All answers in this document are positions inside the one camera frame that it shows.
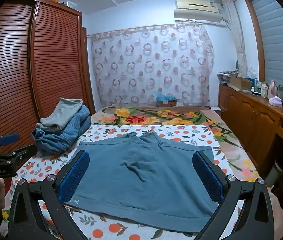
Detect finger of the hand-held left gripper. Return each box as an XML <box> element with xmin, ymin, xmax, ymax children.
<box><xmin>0</xmin><ymin>146</ymin><xmax>36</xmax><ymax>171</ymax></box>
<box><xmin>0</xmin><ymin>134</ymin><xmax>20</xmax><ymax>148</ymax></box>

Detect circle print sheer curtain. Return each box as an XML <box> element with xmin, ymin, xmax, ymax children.
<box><xmin>87</xmin><ymin>22</ymin><xmax>215</xmax><ymax>109</ymax></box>

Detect orange fruit print blanket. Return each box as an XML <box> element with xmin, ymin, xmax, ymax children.
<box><xmin>0</xmin><ymin>124</ymin><xmax>244</xmax><ymax>240</ymax></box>

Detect grey-green pants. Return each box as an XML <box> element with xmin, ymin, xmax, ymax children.
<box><xmin>37</xmin><ymin>97</ymin><xmax>83</xmax><ymax>132</ymax></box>

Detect pink bottle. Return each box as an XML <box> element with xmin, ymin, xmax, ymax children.
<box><xmin>268</xmin><ymin>79</ymin><xmax>278</xmax><ymax>99</ymax></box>

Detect beige patterned side curtain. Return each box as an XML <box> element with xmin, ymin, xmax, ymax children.
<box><xmin>223</xmin><ymin>0</ymin><xmax>249</xmax><ymax>79</ymax></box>

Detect flat open cardboard box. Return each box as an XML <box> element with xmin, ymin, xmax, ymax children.
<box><xmin>229</xmin><ymin>76</ymin><xmax>253</xmax><ymax>92</ymax></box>

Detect floral blanket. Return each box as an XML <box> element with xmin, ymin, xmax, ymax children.
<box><xmin>92</xmin><ymin>105</ymin><xmax>260</xmax><ymax>180</ymax></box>

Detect louvered wooden wardrobe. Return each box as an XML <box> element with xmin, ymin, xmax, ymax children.
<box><xmin>0</xmin><ymin>0</ymin><xmax>96</xmax><ymax>155</ymax></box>

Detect blue plastic bag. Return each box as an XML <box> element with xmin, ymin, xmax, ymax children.
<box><xmin>156</xmin><ymin>92</ymin><xmax>175</xmax><ymax>102</ymax></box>

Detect stack of folded clothes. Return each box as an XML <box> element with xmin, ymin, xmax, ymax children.
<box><xmin>31</xmin><ymin>104</ymin><xmax>92</xmax><ymax>156</ymax></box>

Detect grey trash bin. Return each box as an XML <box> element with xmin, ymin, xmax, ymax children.
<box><xmin>265</xmin><ymin>157</ymin><xmax>283</xmax><ymax>188</ymax></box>

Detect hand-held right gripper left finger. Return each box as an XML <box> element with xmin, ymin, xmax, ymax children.
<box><xmin>8</xmin><ymin>150</ymin><xmax>91</xmax><ymax>240</ymax></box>

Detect teal pants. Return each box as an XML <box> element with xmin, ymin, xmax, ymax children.
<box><xmin>65</xmin><ymin>131</ymin><xmax>219</xmax><ymax>233</ymax></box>

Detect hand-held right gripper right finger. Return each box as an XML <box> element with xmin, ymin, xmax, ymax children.
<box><xmin>192</xmin><ymin>151</ymin><xmax>274</xmax><ymax>240</ymax></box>

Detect small cardboard box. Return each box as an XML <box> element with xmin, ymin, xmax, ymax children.
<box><xmin>158</xmin><ymin>99</ymin><xmax>177</xmax><ymax>107</ymax></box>

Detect blue tissue box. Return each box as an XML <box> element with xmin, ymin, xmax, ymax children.
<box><xmin>243</xmin><ymin>67</ymin><xmax>257</xmax><ymax>85</ymax></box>

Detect wooden sideboard cabinet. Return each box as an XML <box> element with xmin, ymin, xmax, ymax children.
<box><xmin>218</xmin><ymin>84</ymin><xmax>283</xmax><ymax>165</ymax></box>

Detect pale purple pouch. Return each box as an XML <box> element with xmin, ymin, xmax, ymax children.
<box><xmin>269</xmin><ymin>96</ymin><xmax>283</xmax><ymax>108</ymax></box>

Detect cream wall air conditioner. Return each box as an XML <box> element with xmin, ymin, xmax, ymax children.
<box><xmin>174</xmin><ymin>0</ymin><xmax>228</xmax><ymax>27</ymax></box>

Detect stack of printed papers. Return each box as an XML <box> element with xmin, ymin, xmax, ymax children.
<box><xmin>218</xmin><ymin>70</ymin><xmax>239</xmax><ymax>84</ymax></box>

